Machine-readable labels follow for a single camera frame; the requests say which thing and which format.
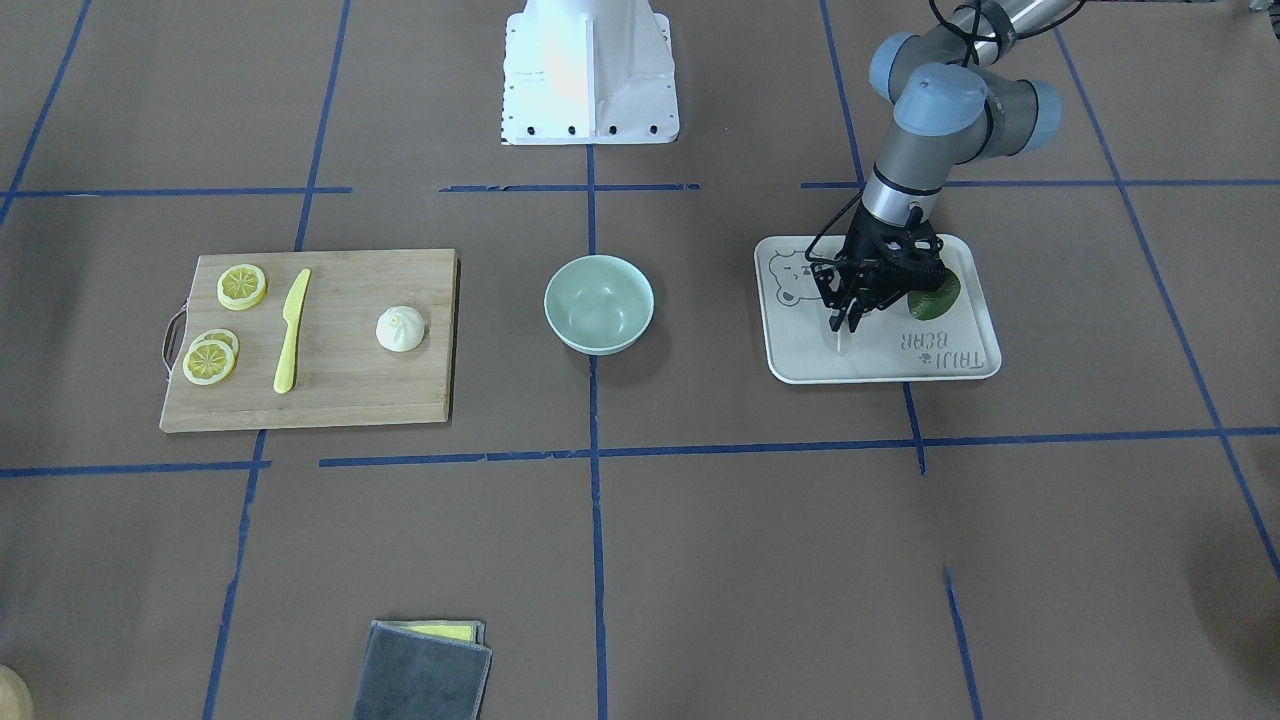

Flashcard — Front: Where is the lemon slice top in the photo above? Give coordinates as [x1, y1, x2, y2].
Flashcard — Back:
[216, 263, 268, 311]

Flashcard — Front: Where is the wooden cutting board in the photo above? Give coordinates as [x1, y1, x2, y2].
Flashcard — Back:
[159, 249, 460, 433]

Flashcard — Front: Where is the yellow sponge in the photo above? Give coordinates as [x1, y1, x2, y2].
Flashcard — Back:
[383, 619, 485, 646]

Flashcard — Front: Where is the yellow plastic knife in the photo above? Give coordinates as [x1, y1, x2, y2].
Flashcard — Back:
[271, 268, 311, 395]

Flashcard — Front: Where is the light green bowl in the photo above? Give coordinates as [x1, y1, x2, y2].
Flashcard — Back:
[543, 255, 657, 357]

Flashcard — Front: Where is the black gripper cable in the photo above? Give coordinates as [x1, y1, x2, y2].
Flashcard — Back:
[804, 188, 865, 269]

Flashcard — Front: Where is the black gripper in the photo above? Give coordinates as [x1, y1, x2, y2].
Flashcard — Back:
[812, 213, 947, 334]

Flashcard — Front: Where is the green leaf-shaped dish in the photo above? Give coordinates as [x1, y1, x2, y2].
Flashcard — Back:
[906, 268, 963, 322]

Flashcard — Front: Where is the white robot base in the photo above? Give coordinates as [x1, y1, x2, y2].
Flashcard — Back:
[500, 1, 681, 146]

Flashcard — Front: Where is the lemon slice behind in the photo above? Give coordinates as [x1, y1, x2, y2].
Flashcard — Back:
[192, 328, 241, 355]

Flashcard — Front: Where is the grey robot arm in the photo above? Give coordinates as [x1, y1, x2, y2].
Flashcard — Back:
[805, 1, 1083, 332]

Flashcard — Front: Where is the white bear tray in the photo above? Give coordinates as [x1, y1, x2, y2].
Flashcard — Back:
[754, 234, 1004, 386]

